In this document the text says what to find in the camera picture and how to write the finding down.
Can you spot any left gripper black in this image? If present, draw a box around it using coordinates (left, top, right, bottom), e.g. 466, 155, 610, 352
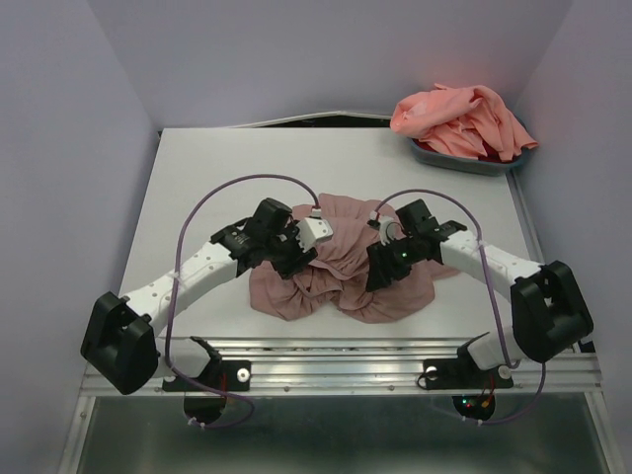
265, 220, 317, 279

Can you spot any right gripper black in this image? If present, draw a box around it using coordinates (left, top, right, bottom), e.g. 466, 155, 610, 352
363, 235, 421, 292

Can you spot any dusty pink pleated skirt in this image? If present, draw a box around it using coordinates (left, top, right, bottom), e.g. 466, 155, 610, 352
249, 194, 450, 324

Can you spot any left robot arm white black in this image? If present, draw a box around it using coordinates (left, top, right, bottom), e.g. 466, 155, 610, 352
80, 198, 333, 395

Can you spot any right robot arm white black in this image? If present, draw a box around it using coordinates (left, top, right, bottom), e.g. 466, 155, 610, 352
365, 199, 593, 390

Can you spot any blue grey plastic basket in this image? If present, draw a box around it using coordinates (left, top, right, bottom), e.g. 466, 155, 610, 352
408, 138, 534, 177

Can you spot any red garment in basket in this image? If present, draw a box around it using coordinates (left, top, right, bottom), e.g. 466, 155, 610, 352
413, 139, 520, 165

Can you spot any salmon orange skirt pile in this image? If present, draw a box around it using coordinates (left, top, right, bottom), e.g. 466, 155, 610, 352
390, 84, 539, 161

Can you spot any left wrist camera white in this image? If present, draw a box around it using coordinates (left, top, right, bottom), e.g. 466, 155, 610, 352
297, 217, 334, 252

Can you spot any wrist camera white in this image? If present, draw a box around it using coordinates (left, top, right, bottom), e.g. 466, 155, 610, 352
297, 217, 334, 252
377, 215, 400, 246

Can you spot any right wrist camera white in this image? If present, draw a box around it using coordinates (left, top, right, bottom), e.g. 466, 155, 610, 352
377, 215, 400, 246

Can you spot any aluminium rail frame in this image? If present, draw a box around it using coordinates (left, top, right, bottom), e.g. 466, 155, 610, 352
58, 182, 613, 474

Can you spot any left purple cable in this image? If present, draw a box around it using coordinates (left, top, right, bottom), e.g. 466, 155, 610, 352
164, 173, 322, 430

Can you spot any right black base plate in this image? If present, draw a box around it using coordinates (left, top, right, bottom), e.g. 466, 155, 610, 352
416, 358, 514, 391

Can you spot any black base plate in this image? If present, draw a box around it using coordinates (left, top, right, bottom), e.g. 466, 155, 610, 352
162, 359, 252, 393
416, 358, 514, 391

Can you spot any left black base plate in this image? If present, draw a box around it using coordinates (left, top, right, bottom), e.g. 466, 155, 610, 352
162, 359, 252, 393

